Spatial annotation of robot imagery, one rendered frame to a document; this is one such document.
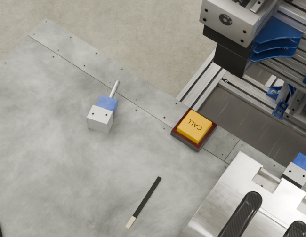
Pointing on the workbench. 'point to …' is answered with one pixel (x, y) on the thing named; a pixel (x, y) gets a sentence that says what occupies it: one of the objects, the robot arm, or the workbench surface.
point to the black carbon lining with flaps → (255, 198)
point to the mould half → (287, 210)
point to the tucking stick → (143, 202)
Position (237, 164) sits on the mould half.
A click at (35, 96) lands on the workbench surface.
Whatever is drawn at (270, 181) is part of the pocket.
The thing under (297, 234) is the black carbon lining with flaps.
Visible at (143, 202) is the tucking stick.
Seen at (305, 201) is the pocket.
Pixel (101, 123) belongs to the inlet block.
